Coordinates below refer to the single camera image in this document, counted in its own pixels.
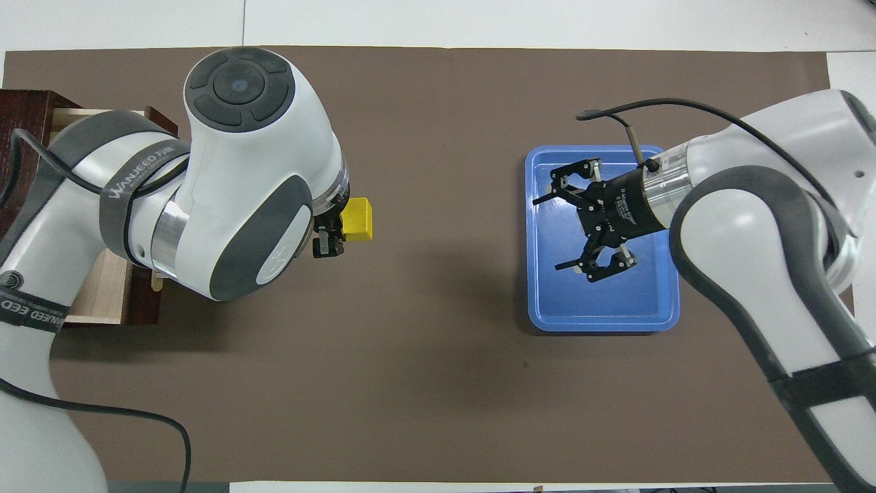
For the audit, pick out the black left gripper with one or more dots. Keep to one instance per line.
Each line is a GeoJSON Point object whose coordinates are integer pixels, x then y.
{"type": "Point", "coordinates": [332, 220]}

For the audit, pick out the brown table mat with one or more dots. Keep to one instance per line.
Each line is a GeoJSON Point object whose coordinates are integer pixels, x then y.
{"type": "Point", "coordinates": [438, 342]}

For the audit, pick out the dark wooden drawer cabinet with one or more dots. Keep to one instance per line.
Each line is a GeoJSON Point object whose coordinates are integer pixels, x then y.
{"type": "Point", "coordinates": [27, 109]}

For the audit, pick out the blue plastic tray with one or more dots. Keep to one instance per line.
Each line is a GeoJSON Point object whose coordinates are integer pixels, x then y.
{"type": "Point", "coordinates": [616, 308]}

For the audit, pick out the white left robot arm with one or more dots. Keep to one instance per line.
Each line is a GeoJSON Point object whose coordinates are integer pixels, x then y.
{"type": "Point", "coordinates": [233, 171]}

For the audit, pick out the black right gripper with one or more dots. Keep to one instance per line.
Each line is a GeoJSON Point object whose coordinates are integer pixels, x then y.
{"type": "Point", "coordinates": [619, 209]}

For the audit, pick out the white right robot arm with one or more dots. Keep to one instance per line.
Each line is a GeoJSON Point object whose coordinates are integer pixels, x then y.
{"type": "Point", "coordinates": [753, 233]}

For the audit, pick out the yellow cube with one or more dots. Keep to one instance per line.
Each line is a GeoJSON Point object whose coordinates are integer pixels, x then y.
{"type": "Point", "coordinates": [358, 219]}

